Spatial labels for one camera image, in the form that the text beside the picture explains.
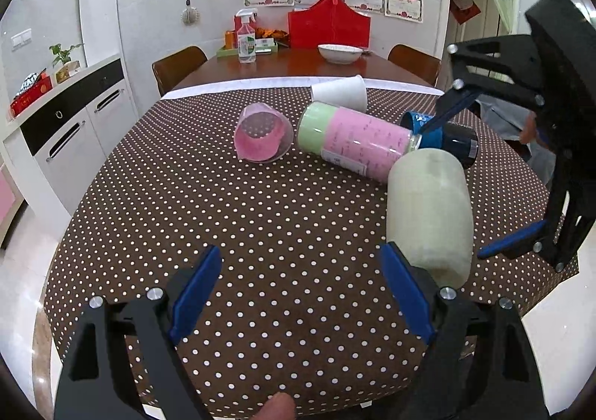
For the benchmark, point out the person's left hand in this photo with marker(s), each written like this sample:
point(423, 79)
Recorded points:
point(277, 408)

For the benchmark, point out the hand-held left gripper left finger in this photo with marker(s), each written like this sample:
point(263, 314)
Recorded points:
point(195, 296)

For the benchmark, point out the white sideboard cabinet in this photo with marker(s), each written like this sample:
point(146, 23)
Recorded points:
point(70, 122)

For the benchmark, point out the dark blue cup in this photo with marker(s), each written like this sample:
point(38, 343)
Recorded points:
point(458, 143)

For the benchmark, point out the wooden dining table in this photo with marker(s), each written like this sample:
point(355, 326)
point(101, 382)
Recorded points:
point(298, 64)

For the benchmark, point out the orange bottle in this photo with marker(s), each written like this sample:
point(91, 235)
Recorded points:
point(229, 39)

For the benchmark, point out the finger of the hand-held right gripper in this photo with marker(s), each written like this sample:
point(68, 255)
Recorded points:
point(493, 66)
point(512, 241)

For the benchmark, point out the white paper cup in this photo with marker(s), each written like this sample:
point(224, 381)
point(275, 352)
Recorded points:
point(340, 92)

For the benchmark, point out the small potted plant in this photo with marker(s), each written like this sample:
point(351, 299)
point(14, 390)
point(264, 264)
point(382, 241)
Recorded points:
point(65, 59)

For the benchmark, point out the frosted white cup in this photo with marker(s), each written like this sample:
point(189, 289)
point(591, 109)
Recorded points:
point(430, 215)

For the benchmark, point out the white wall switch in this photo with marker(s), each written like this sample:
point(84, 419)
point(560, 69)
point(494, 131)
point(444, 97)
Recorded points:
point(22, 38)

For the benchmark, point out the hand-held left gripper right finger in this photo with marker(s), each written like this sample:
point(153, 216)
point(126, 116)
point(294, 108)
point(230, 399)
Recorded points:
point(404, 289)

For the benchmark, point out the clear pink cup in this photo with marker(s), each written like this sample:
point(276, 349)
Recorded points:
point(260, 136)

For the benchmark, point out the green and pink tumbler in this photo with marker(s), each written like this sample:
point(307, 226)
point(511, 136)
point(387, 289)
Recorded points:
point(358, 140)

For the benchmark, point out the red carry bag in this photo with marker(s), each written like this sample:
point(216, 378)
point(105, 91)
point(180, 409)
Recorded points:
point(328, 26)

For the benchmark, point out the brown chair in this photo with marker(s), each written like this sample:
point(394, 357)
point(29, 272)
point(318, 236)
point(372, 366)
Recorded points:
point(177, 66)
point(416, 64)

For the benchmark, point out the red gift box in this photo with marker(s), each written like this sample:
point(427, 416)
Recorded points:
point(30, 92)

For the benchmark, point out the white bowl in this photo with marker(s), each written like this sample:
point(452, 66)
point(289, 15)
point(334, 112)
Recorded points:
point(340, 53)

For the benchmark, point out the orange snack pile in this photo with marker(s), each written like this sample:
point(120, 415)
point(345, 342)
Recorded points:
point(272, 33)

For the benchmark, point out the clear spray bottle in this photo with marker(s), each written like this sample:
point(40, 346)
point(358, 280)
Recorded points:
point(247, 43)

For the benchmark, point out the grey cloth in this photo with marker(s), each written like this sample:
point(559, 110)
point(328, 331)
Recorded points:
point(500, 115)

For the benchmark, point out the red hanging decoration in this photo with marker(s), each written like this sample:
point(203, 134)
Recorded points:
point(463, 5)

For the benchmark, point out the hanging wall ornament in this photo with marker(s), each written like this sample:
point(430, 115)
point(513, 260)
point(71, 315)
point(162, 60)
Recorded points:
point(190, 12)

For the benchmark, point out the green tray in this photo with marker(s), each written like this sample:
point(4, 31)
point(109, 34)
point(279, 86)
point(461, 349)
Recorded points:
point(224, 52)

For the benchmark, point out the brown polka-dot tablecloth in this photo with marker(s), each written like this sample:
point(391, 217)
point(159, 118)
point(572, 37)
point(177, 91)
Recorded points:
point(279, 215)

